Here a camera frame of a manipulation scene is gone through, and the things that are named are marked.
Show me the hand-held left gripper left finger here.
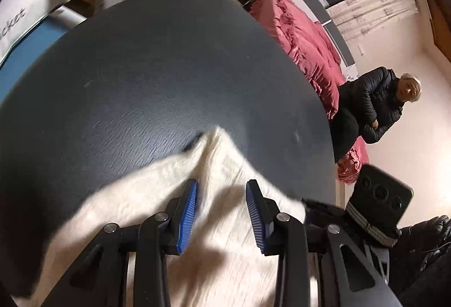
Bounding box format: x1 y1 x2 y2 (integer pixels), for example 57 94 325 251
40 179 200 307

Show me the beige patterned curtain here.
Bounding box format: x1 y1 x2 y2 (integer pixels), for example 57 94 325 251
331 0 421 45

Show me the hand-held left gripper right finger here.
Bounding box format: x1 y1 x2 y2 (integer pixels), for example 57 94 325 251
246 179 404 307

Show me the cream knitted sweater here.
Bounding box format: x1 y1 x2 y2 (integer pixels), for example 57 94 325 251
14 126 319 307

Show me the person's right forearm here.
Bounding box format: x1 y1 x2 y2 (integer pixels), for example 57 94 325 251
386 215 451 307

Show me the white dog print pillow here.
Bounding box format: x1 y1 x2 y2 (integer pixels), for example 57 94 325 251
0 0 73 63

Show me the red quilt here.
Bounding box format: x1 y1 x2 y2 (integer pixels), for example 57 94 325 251
248 0 370 185

